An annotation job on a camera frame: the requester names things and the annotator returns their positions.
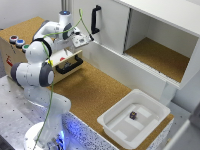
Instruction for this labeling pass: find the black drawer handle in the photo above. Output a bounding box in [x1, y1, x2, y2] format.
[55, 54, 85, 75]

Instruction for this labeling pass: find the white cabinet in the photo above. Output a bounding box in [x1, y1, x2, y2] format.
[71, 0, 200, 105]

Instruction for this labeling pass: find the green button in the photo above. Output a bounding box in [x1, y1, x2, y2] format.
[21, 43, 31, 53]

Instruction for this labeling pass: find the red button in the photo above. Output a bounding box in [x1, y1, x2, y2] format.
[9, 34, 19, 45]

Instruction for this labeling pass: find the white plastic box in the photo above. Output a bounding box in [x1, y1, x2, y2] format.
[96, 88, 172, 150]

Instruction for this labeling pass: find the purple block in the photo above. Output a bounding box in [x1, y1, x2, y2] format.
[129, 112, 137, 120]

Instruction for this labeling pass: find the black door handle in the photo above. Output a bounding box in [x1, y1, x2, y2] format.
[90, 4, 102, 36]

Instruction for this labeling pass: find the blue button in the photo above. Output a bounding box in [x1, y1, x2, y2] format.
[15, 38, 26, 48]

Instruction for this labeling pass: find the wooden drawer box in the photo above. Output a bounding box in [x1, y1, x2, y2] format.
[0, 16, 85, 85]

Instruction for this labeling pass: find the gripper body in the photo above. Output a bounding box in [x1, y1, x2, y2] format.
[71, 32, 95, 49]

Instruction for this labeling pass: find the white sliding door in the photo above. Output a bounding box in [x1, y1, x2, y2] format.
[71, 0, 131, 56]

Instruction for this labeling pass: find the green cable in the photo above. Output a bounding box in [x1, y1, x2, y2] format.
[32, 8, 94, 150]

